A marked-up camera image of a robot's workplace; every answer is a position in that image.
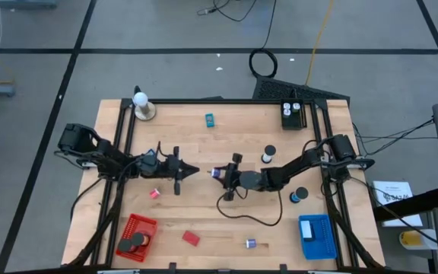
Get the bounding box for white light bulb on base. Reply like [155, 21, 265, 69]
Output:
[132, 91, 157, 122]

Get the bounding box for black plastic basket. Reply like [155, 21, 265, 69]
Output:
[280, 98, 307, 131]

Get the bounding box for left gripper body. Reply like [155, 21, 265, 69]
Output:
[163, 145, 184, 196]

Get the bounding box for blue plastic basket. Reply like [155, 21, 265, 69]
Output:
[297, 213, 338, 261]

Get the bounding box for yellow cable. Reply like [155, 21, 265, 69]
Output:
[304, 0, 335, 87]

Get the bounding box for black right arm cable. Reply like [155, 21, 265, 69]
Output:
[216, 188, 284, 228]

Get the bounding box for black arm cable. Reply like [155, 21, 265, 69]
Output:
[216, 188, 284, 228]
[69, 177, 104, 224]

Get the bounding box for black table frame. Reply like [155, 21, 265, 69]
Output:
[61, 97, 386, 274]

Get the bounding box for red flat box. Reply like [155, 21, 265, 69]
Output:
[182, 230, 202, 247]

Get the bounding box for white sand hourglass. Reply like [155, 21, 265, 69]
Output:
[260, 144, 277, 164]

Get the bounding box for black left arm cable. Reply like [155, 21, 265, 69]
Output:
[69, 177, 104, 224]

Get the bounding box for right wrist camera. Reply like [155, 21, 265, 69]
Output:
[240, 170, 265, 191]

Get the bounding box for black perforated mat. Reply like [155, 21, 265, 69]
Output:
[252, 75, 351, 103]

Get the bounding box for orange sand hourglass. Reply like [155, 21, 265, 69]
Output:
[130, 231, 151, 247]

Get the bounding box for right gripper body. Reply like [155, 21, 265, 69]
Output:
[222, 152, 243, 202]

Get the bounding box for blue sand hourglass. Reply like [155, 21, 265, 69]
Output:
[289, 186, 309, 204]

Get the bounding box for white printed booklet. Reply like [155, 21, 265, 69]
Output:
[372, 180, 424, 228]

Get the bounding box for red plastic basket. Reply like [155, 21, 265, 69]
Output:
[115, 212, 159, 263]

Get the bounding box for white box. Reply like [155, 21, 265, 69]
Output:
[300, 219, 313, 239]

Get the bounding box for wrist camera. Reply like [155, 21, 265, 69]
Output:
[138, 155, 160, 179]
[240, 170, 265, 191]

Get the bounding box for white and yellow cylinder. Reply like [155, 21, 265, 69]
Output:
[398, 228, 438, 251]

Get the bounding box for black floor cables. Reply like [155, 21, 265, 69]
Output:
[351, 118, 436, 158]

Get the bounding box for black coiled floor cable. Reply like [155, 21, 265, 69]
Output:
[197, 0, 279, 79]

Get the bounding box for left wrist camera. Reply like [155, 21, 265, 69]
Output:
[138, 155, 160, 179]

